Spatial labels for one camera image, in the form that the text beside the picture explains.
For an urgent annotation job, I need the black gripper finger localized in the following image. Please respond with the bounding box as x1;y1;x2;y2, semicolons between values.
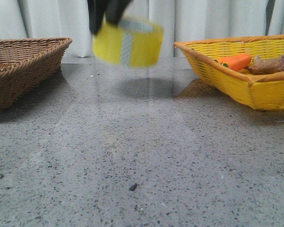
105;0;132;25
87;0;108;35

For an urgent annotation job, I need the yellow tape roll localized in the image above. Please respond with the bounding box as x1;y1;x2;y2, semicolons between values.
93;17;164;68

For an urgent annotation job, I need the white curtain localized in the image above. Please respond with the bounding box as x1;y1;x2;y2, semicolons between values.
0;0;284;58

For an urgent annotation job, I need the brown wicker basket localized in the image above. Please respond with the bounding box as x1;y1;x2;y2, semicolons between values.
0;37;72;113

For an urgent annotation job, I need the orange toy carrot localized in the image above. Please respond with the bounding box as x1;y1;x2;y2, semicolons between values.
217;53;252;71

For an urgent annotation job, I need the yellow woven basket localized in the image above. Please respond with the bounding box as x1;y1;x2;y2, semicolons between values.
174;35;284;110

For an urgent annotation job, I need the brown ginger root toy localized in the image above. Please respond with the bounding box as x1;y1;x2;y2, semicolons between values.
245;55;284;75

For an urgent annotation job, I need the small black debris piece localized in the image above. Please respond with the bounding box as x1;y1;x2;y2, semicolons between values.
129;183;138;191

